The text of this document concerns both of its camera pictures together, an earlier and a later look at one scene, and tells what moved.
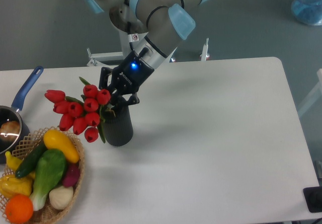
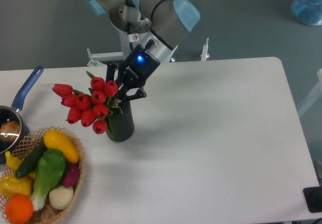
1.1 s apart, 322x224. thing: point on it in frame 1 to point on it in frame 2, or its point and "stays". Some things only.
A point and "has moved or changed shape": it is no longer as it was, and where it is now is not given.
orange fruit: (19, 208) stays
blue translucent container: (306, 6) stays
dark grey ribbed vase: (118, 131) has moved or changed shape
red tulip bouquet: (86, 116) has moved or changed shape
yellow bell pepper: (10, 185) stays
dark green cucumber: (29, 163) stays
